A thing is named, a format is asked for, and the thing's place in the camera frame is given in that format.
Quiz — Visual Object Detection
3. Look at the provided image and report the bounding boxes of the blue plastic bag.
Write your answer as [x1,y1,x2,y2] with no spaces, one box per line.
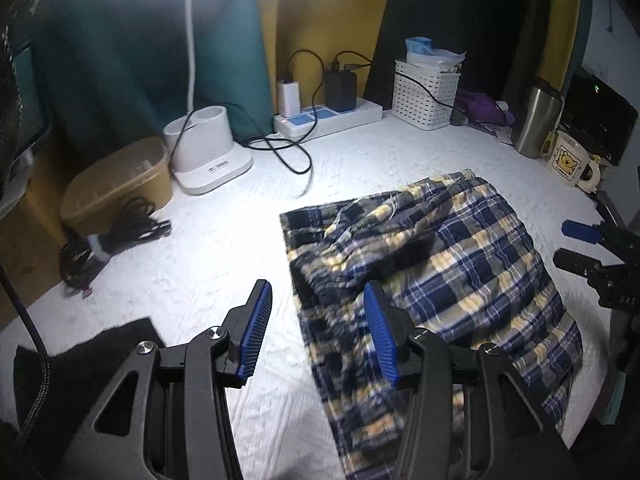
[404,36,467,73]

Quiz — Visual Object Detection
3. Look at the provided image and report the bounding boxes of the white textured table cloth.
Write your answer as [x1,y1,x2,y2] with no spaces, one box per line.
[0,110,621,480]

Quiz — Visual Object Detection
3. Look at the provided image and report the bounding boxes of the black computer monitor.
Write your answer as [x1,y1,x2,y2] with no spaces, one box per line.
[562,72,638,166]

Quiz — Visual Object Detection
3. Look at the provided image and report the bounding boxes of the black brick-charger cable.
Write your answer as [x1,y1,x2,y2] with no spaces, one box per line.
[334,50,456,111]

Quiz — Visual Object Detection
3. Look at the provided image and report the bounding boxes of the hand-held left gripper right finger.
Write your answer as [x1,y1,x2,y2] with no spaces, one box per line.
[362,281,586,480]

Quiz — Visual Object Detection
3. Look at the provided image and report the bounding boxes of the wide yellow curtain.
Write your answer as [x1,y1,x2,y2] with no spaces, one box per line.
[252,0,396,111]

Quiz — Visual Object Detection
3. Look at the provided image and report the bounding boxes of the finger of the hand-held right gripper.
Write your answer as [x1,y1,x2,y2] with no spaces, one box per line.
[552,249,601,277]
[561,219,640,256]

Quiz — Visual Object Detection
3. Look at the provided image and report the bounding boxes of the tablet with teal screen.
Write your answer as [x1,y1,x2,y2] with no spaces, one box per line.
[10,42,53,161]

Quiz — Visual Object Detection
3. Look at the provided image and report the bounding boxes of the bundled black cable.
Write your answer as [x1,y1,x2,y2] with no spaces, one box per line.
[59,197,173,291]

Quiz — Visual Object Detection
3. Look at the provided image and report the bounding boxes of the cream cartoon print mug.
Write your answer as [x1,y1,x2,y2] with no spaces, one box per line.
[542,130,602,193]

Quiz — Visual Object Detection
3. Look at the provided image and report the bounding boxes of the white power strip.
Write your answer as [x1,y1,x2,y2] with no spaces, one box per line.
[272,99,384,141]

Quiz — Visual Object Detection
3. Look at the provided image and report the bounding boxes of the brown lidded food container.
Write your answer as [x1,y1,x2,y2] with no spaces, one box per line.
[60,137,173,233]

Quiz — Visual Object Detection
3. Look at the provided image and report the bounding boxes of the brown cardboard box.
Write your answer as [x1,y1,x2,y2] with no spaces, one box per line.
[0,145,76,321]

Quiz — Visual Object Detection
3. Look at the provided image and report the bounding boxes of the black braided cable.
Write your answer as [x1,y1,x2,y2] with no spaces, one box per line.
[0,260,53,456]

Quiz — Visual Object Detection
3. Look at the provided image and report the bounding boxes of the white slotted plastic basket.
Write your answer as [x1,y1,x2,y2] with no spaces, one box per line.
[391,59,462,132]

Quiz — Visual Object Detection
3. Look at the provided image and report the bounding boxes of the stainless steel thermos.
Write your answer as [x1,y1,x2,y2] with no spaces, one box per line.
[512,77,566,160]

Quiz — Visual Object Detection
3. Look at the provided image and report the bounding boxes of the wide teal curtain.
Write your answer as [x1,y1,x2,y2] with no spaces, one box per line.
[10,0,273,148]

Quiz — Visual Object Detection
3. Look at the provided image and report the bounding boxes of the black white-charger cable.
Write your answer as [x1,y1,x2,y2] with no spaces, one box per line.
[285,50,326,107]

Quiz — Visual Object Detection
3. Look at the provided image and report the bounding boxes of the black charger brick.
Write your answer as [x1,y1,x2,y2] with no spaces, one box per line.
[325,62,358,111]

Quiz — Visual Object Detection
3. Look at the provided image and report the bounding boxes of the white desk lamp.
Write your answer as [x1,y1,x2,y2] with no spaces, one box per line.
[107,0,254,196]

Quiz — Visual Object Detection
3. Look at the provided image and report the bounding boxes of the black lamp power cable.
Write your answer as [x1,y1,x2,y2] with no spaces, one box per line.
[227,102,315,196]

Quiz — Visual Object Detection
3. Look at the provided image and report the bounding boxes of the white charger plug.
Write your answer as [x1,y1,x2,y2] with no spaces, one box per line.
[276,80,301,116]

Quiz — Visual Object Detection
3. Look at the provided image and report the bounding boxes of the narrow yellow curtain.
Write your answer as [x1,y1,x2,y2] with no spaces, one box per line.
[502,0,586,106]

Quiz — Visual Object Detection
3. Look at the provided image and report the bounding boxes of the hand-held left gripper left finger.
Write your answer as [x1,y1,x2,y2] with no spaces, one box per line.
[65,279,274,480]

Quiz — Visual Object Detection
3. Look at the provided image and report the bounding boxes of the blue yellow plaid pants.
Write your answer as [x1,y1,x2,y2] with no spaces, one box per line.
[279,169,583,480]

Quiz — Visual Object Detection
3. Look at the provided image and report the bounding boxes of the dark window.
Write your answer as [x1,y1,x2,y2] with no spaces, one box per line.
[367,0,521,106]

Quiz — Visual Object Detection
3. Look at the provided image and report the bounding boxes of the black cloth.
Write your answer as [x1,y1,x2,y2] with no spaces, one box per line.
[12,316,166,436]

